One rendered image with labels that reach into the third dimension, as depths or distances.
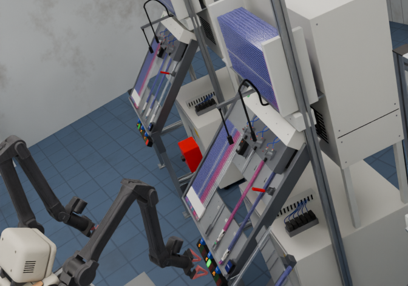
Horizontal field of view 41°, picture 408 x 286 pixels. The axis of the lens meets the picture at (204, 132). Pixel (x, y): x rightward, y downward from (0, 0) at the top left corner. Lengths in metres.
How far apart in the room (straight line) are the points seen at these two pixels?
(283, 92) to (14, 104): 4.02
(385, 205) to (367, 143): 0.46
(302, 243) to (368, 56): 0.97
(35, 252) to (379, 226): 1.58
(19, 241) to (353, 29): 1.47
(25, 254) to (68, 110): 3.94
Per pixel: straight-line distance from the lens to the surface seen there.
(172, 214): 4.12
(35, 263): 2.14
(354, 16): 2.16
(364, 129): 2.40
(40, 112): 5.86
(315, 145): 2.25
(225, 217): 2.64
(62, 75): 5.81
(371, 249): 2.84
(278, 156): 2.31
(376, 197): 2.85
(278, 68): 2.05
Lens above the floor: 2.55
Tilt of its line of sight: 32 degrees down
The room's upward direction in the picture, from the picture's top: 21 degrees counter-clockwise
